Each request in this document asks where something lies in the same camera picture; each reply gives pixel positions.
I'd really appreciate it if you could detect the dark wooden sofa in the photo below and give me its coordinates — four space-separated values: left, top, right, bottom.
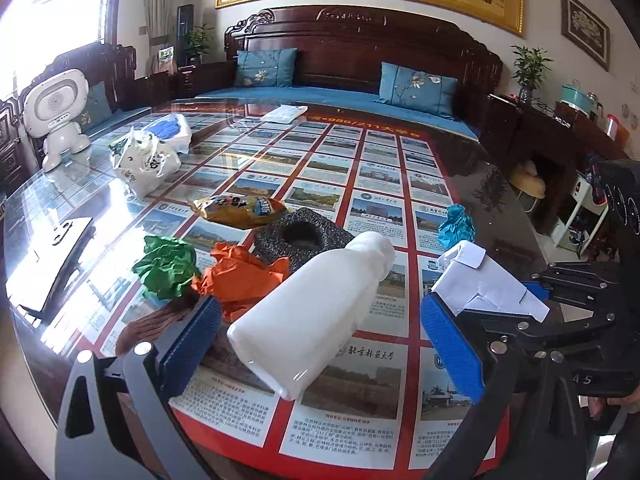
222 7 503 136

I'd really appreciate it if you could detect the white small shelf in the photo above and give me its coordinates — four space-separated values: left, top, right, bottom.
552 170 608 256

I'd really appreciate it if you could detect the black foam block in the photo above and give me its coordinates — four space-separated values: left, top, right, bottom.
254 208 348 265

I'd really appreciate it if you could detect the white flat packet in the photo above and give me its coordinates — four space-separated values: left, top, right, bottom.
261 104 310 124

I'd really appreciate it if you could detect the black tower appliance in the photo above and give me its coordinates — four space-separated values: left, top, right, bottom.
175 4 195 68

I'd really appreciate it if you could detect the white bag with blue contents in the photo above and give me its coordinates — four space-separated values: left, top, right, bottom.
142 114 192 153

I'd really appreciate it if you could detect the red printed table poster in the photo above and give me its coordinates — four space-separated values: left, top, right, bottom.
95 102 511 480

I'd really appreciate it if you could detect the orange plastic container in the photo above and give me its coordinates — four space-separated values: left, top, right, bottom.
605 115 631 146

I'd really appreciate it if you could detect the orange paper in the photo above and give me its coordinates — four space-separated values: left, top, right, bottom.
192 241 291 323

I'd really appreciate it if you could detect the white paper carton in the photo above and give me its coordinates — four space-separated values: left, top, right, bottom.
431 240 551 322

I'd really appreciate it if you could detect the person's right hand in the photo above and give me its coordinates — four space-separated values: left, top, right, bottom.
587 392 640 418

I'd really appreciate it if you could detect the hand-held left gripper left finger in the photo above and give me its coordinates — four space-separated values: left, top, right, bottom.
55 296 223 480

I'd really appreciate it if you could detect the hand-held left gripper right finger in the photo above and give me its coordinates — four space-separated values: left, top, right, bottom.
420 292 596 480

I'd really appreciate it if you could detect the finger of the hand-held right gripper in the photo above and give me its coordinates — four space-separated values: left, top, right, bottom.
525 260 626 306
547 302 631 361

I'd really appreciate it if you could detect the white printed plastic bag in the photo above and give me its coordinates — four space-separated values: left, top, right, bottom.
110 127 182 197

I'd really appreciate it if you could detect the blue flowered pillow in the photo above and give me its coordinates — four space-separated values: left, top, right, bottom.
375 62 458 120
80 82 113 133
234 48 298 88

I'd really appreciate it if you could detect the dark wooden corner table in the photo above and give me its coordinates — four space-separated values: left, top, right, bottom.
175 60 226 98

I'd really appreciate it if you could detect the white robot toy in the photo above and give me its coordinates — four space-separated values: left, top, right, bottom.
22 69 93 173

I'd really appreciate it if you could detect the dark wooden side bench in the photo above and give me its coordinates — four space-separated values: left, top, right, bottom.
0 42 171 186

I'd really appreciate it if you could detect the yellow snack wrapper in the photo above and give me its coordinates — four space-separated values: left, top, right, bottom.
192 194 288 228

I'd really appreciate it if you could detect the green paper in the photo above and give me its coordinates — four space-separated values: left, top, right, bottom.
132 235 202 302

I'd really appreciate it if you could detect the beige curtain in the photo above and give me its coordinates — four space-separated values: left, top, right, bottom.
142 0 183 78

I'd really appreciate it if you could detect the blue sofa seat cushion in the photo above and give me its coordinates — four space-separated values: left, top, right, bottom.
195 85 481 140

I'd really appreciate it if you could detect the blue bench seat cushion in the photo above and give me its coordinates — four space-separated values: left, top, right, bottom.
85 106 153 136

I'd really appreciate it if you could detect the green potted plant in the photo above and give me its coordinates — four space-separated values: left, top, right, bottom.
182 24 216 66

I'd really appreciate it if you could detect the small dark framed picture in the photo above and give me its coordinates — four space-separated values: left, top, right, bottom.
560 0 612 72

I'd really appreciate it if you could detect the teal kettle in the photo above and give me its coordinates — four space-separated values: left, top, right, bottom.
560 80 601 117

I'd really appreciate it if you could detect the dark wooden cabinet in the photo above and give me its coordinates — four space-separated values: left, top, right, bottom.
480 92 631 201

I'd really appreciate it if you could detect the potted bamboo plant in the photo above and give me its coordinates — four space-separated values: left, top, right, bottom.
510 45 553 106

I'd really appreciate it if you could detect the teal paper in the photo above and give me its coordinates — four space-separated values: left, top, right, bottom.
437 204 476 251

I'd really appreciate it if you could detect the straw hat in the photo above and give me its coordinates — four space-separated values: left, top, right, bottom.
510 160 548 200

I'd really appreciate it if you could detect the white plastic bottle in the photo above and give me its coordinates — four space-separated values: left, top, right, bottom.
227 231 396 401

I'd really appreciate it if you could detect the brown paper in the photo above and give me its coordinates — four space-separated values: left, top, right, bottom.
116 290 201 356

